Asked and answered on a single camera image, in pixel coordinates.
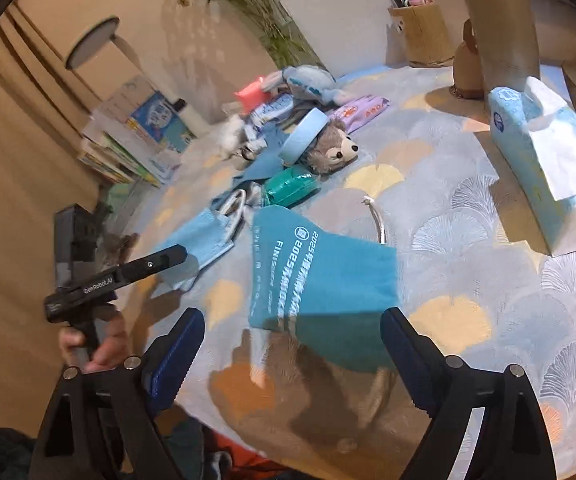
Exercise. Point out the dark blue cloth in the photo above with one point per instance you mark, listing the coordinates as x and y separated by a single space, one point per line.
266 165

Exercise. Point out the grey tape roll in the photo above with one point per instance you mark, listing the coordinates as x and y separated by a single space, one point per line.
306 131

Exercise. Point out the white blue wipes pack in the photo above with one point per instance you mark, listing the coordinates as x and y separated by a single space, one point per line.
275 110

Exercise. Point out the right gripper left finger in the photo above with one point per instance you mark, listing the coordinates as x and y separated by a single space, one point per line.
168 359

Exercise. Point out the blue cover book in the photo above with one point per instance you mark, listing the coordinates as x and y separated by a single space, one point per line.
160 122

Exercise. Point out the glass flower vase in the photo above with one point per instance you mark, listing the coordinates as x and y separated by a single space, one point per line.
248 5

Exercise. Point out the grey blue plush toy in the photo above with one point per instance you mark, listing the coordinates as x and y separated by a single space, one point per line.
308 83

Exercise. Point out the green tissue pack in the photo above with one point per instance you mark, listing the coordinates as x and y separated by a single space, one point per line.
290 187

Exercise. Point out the white book stack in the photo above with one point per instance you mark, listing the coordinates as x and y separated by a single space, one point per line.
112 118

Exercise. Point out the scallop pattern tablecloth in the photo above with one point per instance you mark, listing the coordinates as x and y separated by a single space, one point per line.
429 218

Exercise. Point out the brown leather pouch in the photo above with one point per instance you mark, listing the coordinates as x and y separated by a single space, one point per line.
467 69

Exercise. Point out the white fluffy plush toy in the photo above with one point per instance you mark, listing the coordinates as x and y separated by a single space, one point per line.
229 135

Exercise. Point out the blue tissue box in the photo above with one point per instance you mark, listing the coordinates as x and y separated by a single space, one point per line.
535 130

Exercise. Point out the brown hedgehog plush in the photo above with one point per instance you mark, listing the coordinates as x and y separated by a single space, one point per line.
330 151

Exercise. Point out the light blue face mask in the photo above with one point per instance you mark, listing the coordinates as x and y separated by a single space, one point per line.
206 238

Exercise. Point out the pink soft pouch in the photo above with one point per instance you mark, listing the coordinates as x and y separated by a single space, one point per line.
253 95

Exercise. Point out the teal printed drawstring bag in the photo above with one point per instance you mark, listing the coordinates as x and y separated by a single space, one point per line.
325 290

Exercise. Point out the purple wipes pack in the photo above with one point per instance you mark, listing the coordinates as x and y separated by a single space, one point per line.
357 113

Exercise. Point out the person's left hand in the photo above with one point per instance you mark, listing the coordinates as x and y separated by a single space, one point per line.
112 351

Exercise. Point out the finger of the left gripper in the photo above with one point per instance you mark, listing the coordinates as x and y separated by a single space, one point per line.
155 263

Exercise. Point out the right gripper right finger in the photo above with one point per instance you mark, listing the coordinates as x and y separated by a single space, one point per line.
420 364

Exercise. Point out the wooden pen holder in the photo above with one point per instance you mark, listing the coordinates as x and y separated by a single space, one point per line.
417 35

